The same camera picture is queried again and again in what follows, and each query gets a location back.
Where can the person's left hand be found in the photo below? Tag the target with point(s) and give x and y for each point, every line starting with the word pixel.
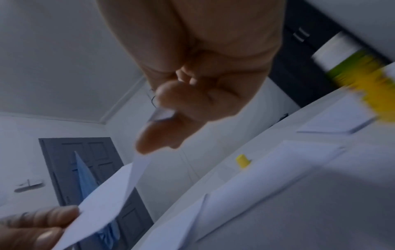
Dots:
pixel 31 229

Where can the person's right hand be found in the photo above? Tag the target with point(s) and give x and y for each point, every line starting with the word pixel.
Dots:
pixel 210 44

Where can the single white paper sheet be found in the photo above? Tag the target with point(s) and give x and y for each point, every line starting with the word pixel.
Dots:
pixel 265 180
pixel 111 195

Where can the yellow glue stick cap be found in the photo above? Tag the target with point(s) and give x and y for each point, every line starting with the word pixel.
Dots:
pixel 244 161

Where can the white paper stack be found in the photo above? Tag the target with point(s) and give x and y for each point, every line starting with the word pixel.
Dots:
pixel 173 229
pixel 339 117

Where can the yellow glue stick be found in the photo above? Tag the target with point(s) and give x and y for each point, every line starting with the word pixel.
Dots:
pixel 361 73

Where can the grey door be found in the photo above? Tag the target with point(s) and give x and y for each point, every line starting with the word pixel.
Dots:
pixel 58 166

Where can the blue hanging cloth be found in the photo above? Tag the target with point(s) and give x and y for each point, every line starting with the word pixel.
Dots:
pixel 86 180

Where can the black wardrobe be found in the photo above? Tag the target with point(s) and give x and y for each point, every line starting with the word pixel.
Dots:
pixel 296 63

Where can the white wall switch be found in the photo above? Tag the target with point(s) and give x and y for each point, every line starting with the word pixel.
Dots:
pixel 29 185

